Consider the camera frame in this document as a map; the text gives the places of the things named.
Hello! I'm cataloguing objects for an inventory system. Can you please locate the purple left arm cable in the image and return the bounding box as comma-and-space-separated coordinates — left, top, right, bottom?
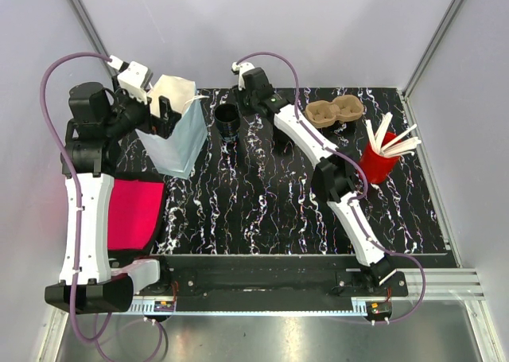
41, 51, 170, 362

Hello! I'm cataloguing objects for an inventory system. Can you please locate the light blue paper bag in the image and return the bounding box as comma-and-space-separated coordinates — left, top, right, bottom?
136, 75, 208, 179

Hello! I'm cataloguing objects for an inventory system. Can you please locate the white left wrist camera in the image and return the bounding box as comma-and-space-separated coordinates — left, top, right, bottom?
117, 61, 153, 104

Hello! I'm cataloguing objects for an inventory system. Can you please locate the black coffee cup with lid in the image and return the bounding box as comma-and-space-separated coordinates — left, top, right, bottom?
273, 136, 294, 156

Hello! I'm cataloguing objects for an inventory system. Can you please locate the aluminium frame post left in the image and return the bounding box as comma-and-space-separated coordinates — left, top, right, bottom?
67, 0, 109, 56

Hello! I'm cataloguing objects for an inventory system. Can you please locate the red plastic cup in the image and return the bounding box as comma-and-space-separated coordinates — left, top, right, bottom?
359, 142, 400, 184

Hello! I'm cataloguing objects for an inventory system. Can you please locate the aluminium frame post right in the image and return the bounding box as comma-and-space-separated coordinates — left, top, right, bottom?
401, 0, 478, 99

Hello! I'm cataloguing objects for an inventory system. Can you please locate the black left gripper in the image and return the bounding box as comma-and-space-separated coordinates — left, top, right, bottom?
103, 75, 181, 139

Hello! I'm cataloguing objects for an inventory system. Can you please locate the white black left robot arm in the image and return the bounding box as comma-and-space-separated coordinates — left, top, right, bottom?
45, 82, 172, 314

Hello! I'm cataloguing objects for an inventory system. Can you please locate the aluminium frame post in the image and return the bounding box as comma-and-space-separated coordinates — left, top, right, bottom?
67, 0, 109, 56
401, 0, 478, 99

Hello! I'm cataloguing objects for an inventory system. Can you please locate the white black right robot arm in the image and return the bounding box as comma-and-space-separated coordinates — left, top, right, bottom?
231, 62, 395, 296

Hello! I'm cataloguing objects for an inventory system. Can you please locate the white wrapped straw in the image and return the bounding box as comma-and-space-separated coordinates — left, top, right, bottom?
381, 123, 418, 154
366, 119, 380, 154
375, 112, 393, 154
382, 137, 422, 158

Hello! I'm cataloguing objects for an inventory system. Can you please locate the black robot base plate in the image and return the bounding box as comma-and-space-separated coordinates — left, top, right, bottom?
140, 255, 408, 315

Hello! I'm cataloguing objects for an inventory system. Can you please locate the pink cloth on black pad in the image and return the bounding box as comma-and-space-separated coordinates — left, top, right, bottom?
107, 173, 167, 258

